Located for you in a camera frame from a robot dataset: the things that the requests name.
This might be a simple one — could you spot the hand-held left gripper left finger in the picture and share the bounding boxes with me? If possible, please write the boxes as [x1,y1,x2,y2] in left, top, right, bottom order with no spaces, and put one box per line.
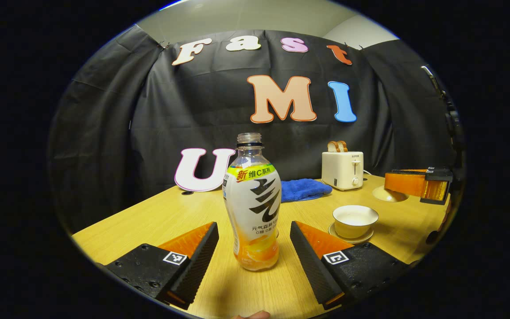
[104,222,219,310]

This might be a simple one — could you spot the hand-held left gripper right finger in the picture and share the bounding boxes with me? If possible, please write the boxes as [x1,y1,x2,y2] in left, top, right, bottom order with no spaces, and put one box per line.
[290,221,410,310]

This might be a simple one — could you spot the clear water bottle orange label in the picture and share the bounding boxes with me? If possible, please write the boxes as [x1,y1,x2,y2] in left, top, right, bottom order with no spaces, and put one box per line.
[222,133,281,272]

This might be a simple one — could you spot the cream white toaster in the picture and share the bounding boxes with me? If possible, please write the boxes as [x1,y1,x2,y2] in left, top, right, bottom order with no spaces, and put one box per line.
[321,151,365,191]

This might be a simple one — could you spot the blue folded towel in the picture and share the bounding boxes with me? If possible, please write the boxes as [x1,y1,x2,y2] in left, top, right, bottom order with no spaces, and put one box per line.
[280,179,333,203]

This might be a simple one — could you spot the black backdrop cloth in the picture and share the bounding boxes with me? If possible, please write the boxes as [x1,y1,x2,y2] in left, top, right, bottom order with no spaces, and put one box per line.
[49,24,459,233]

